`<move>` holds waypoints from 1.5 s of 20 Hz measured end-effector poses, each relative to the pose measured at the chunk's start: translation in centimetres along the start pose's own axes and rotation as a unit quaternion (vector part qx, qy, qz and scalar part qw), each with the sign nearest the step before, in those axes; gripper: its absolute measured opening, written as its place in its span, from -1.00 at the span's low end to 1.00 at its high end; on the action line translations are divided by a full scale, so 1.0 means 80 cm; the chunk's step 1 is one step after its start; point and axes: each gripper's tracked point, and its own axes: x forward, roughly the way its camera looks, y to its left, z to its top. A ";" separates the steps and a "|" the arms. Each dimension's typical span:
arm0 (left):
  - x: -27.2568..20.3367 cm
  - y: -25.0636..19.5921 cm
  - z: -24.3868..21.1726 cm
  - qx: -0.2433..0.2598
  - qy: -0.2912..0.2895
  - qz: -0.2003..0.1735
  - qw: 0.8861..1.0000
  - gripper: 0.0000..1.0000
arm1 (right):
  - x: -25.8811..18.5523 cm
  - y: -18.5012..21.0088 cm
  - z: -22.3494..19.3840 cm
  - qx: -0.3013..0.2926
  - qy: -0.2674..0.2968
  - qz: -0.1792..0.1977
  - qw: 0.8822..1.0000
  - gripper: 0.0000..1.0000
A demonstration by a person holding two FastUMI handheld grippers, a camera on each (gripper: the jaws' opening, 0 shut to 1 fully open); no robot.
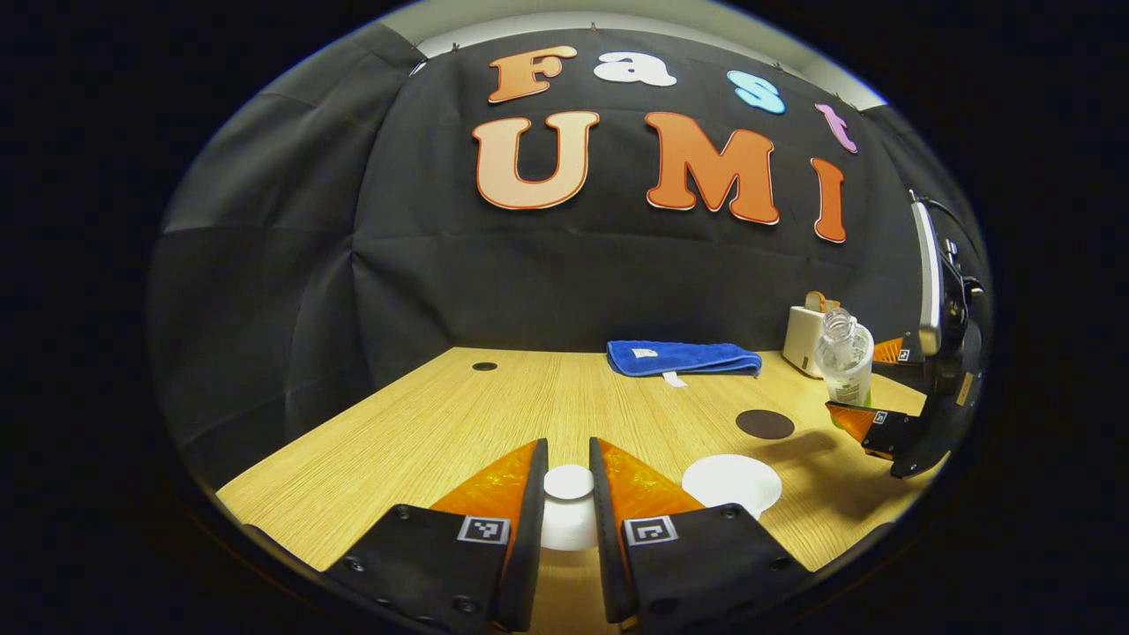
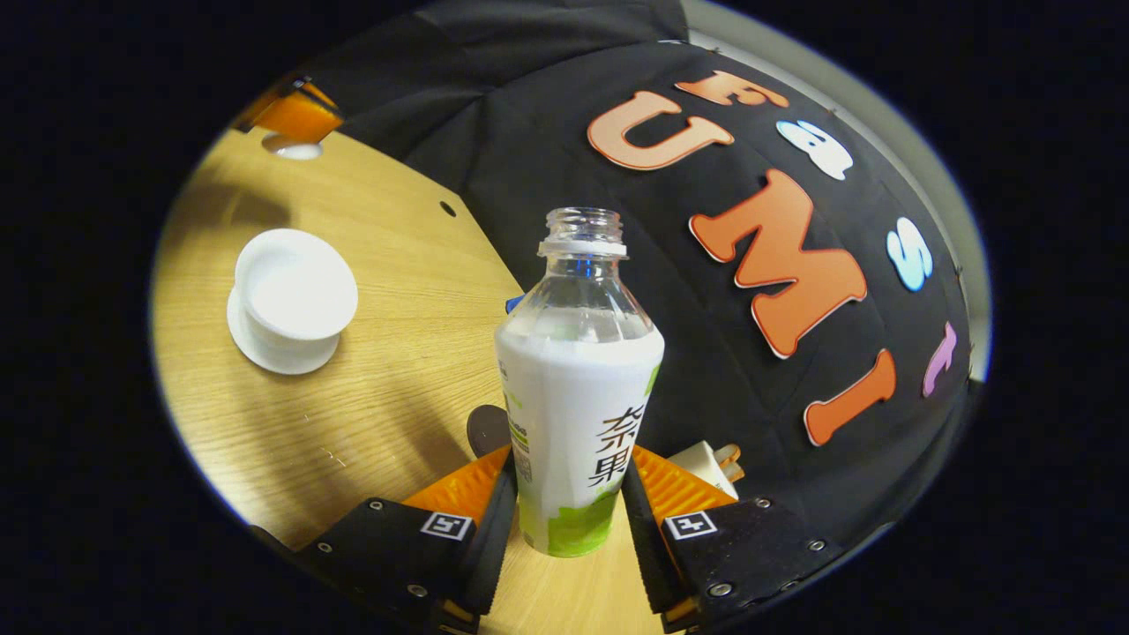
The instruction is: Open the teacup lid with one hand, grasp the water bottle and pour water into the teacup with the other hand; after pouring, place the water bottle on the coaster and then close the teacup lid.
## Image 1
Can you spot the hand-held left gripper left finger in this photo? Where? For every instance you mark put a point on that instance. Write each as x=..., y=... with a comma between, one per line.
x=532, y=529

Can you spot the black backdrop cloth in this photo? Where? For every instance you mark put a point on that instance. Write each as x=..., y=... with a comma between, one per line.
x=529, y=282

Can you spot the blue towel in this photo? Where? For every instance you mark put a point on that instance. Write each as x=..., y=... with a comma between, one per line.
x=684, y=357

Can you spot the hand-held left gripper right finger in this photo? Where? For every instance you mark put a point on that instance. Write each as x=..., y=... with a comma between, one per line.
x=604, y=529

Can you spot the clear water bottle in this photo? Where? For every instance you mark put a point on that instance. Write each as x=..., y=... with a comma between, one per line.
x=845, y=362

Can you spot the white teacup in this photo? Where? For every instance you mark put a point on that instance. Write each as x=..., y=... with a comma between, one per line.
x=732, y=483

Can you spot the white toaster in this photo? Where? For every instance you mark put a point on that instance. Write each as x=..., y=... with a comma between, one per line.
x=801, y=339

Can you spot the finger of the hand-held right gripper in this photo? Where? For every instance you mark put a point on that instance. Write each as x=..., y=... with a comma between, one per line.
x=882, y=432
x=895, y=353

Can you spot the dark round coaster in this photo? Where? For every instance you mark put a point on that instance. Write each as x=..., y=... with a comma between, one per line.
x=765, y=424

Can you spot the toast slice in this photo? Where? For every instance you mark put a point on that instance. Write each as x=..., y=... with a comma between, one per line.
x=816, y=301

